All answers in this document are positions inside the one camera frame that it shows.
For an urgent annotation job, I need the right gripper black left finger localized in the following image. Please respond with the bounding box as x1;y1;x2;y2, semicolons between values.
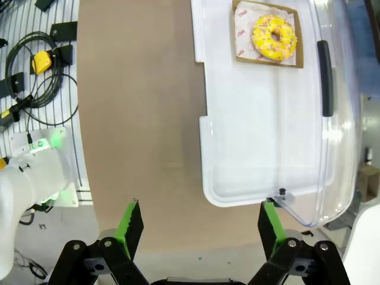
47;199;150;285

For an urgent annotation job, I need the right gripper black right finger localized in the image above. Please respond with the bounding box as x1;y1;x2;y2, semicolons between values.
248;200;352;285

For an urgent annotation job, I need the cardboard tray under yellow donut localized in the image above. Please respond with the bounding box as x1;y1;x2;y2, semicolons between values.
231;0;305;70

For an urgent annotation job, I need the yellow sprinkled donut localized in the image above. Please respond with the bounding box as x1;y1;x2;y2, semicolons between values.
251;14;299;62

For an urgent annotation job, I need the paper liner under yellow donut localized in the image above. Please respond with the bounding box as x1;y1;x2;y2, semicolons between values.
235;0;298;66

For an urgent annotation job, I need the person torso in blue shirt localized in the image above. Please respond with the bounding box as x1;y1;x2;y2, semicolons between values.
346;0;380;96

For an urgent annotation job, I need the white side table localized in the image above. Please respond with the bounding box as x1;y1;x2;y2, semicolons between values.
341;204;380;285

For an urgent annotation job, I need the brown cardboard box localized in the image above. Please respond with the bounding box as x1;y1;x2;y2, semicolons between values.
359;162;380;203

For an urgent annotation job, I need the white display tray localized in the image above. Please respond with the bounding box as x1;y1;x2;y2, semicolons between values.
190;0;337;208

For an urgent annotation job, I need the clear plastic lid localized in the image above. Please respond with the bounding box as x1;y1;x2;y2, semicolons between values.
268;0;365;229

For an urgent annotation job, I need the yellow black connector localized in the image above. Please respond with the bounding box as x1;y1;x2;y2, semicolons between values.
0;104;21;133

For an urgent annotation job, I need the yellow plastic plug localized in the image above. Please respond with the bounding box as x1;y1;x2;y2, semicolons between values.
31;50;52;75

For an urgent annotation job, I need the black lid handle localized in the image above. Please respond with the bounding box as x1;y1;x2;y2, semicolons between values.
316;40;335;118

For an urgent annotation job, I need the black metal bracket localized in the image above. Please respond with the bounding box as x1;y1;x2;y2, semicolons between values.
0;72;25;98
49;21;79;39
54;45;74;65

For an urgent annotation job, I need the coiled black cable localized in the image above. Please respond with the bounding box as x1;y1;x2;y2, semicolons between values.
5;31;80;126

